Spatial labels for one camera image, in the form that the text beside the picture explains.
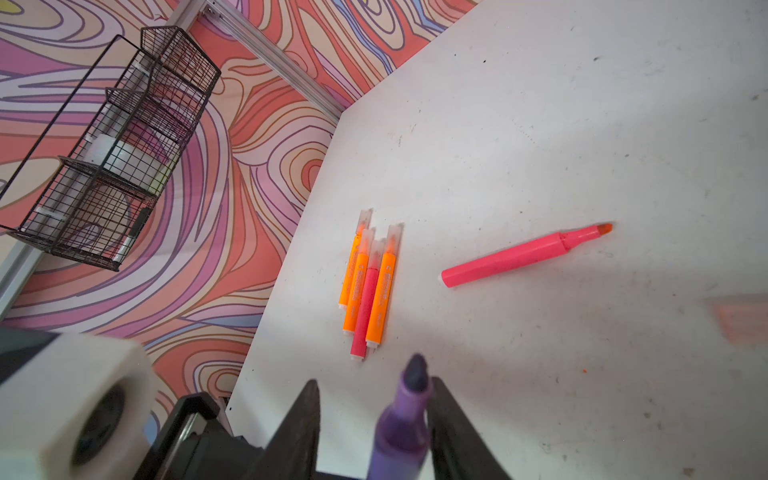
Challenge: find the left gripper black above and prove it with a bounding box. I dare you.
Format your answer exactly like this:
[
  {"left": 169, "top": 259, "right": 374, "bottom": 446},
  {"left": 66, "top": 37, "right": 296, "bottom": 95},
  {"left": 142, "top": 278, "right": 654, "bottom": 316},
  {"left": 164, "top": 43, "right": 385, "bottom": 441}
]
[{"left": 134, "top": 392, "right": 264, "bottom": 480}]

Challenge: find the purple marker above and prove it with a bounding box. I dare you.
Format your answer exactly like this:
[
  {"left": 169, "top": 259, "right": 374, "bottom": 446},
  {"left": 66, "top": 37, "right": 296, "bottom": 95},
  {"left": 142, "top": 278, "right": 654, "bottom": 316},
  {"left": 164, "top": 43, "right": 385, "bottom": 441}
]
[{"left": 366, "top": 354, "right": 432, "bottom": 480}]

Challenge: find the orange highlighter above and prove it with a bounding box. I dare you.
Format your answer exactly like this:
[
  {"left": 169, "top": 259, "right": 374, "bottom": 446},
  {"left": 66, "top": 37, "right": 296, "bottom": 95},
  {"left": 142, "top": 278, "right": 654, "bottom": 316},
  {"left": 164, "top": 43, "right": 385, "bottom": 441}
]
[
  {"left": 338, "top": 209, "right": 373, "bottom": 310},
  {"left": 342, "top": 228, "right": 375, "bottom": 336}
]

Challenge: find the orange thin marker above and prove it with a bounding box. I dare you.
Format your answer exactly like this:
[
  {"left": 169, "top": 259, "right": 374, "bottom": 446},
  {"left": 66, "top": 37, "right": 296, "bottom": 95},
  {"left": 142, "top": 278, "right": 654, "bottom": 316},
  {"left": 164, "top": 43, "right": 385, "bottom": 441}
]
[{"left": 366, "top": 223, "right": 404, "bottom": 349}]

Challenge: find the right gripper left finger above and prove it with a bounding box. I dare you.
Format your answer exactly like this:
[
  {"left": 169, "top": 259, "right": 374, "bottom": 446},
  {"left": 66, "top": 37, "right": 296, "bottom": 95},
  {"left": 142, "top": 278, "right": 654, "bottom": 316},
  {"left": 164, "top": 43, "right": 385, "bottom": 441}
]
[{"left": 243, "top": 379, "right": 321, "bottom": 479}]

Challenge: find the black marker in basket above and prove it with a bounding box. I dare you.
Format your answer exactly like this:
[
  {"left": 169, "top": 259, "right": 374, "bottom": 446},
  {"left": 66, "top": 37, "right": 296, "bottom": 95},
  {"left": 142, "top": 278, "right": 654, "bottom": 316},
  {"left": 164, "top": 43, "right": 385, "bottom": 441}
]
[{"left": 113, "top": 207, "right": 152, "bottom": 264}]

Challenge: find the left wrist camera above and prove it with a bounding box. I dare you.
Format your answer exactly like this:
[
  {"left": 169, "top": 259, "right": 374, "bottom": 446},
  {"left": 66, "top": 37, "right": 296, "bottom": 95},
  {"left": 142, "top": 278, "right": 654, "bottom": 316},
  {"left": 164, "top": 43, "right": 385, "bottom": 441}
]
[{"left": 1, "top": 327, "right": 157, "bottom": 479}]

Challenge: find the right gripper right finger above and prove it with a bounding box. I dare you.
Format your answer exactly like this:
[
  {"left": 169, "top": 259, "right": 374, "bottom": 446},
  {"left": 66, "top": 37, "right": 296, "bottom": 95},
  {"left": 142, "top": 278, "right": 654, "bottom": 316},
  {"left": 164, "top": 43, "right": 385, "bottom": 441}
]
[{"left": 427, "top": 376, "right": 511, "bottom": 480}]

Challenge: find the pink marker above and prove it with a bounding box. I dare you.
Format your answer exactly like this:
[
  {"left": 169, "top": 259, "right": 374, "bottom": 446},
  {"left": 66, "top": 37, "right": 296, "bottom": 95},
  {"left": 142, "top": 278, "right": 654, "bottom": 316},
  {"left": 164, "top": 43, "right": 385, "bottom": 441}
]
[
  {"left": 350, "top": 239, "right": 385, "bottom": 362},
  {"left": 441, "top": 223, "right": 613, "bottom": 288}
]

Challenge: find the black wire basket left wall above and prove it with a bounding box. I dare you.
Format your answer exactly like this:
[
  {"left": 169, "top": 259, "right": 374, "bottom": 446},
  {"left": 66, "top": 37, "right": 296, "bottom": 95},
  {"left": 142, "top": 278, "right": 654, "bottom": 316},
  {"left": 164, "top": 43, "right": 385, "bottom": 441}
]
[{"left": 1, "top": 26, "right": 221, "bottom": 271}]

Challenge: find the white tape roll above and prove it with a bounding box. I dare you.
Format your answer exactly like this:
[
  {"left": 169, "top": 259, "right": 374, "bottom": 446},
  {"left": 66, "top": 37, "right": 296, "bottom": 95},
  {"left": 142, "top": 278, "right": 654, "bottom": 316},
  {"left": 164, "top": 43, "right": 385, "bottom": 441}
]
[{"left": 83, "top": 134, "right": 169, "bottom": 195}]

